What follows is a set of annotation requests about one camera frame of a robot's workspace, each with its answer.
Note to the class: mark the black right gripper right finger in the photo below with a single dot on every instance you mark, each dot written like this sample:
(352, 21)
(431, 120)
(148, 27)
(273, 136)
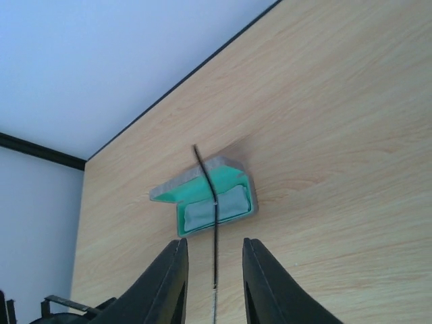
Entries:
(272, 295)

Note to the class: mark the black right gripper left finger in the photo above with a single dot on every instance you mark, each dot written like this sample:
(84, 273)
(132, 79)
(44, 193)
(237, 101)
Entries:
(159, 295)

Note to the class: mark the grey felt glasses case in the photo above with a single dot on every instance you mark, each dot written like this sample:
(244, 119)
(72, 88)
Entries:
(192, 196)

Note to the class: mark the black enclosure frame post left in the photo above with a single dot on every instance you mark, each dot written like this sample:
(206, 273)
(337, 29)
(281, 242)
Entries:
(41, 152)

